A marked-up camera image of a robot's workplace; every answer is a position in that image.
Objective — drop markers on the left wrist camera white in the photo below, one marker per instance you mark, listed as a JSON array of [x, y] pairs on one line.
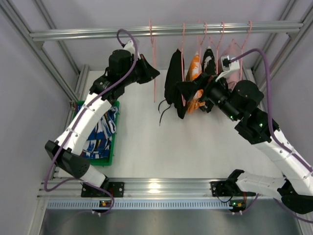
[[132, 47]]

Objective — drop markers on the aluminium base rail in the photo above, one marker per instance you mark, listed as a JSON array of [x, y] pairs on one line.
[[141, 188]]

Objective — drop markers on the aluminium frame left posts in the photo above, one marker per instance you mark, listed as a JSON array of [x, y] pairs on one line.
[[34, 97]]

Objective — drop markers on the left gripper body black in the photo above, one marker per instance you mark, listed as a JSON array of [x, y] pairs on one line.
[[141, 71]]

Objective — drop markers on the aluminium frame right posts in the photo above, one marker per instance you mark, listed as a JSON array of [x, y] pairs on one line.
[[280, 47]]

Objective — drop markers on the pink trousers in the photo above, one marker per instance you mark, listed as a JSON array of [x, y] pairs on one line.
[[233, 73]]

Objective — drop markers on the aluminium hanging rail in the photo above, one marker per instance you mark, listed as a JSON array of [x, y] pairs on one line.
[[167, 30]]

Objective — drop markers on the blue patterned trousers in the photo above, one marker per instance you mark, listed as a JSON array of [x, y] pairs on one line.
[[102, 132]]

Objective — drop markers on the grey slotted cable duct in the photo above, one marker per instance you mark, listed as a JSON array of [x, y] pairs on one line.
[[137, 204]]

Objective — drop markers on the black white patterned trousers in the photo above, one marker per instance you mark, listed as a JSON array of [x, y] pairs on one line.
[[208, 66]]

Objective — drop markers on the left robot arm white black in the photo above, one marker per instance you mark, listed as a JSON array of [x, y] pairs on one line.
[[126, 66]]

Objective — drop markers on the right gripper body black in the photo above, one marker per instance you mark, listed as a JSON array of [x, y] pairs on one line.
[[205, 86]]

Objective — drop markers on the pink wire hanger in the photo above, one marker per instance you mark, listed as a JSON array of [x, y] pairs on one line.
[[217, 46], [242, 47], [153, 44], [200, 39], [182, 61]]

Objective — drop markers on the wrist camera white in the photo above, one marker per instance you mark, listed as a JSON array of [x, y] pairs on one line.
[[228, 64], [132, 47]]

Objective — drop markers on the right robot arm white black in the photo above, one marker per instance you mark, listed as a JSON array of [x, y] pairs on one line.
[[295, 188]]

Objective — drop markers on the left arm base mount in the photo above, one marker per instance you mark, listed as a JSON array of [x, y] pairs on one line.
[[116, 189]]

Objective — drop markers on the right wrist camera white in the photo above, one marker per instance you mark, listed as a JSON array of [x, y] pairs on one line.
[[228, 64]]

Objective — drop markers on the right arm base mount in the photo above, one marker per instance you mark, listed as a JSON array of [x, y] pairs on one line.
[[221, 189]]

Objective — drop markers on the aluminium frame posts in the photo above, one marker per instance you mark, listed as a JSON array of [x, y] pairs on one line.
[[280, 47], [34, 97]]

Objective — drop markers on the green plastic tray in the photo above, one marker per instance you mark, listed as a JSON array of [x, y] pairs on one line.
[[107, 147]]

